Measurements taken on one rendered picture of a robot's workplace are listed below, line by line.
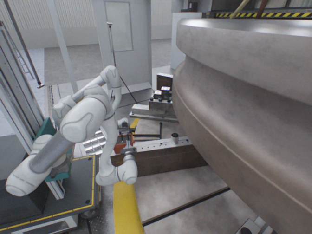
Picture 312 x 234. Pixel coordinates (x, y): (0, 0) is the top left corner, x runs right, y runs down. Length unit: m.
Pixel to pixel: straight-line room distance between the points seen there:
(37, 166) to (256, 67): 1.18
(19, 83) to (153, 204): 1.47
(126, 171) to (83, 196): 0.78
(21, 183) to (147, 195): 1.03
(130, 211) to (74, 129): 1.47
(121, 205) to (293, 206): 1.57
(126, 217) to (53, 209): 0.70
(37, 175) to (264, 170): 1.21
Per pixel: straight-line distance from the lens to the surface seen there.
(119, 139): 1.54
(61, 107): 1.64
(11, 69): 1.49
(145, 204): 1.66
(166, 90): 2.44
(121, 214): 1.99
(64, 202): 1.86
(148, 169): 1.75
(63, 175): 1.39
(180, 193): 1.73
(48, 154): 0.94
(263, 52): 0.82
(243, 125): 1.09
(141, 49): 4.49
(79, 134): 0.67
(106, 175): 1.15
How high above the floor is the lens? 1.78
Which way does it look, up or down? 33 degrees down
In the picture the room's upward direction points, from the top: straight up
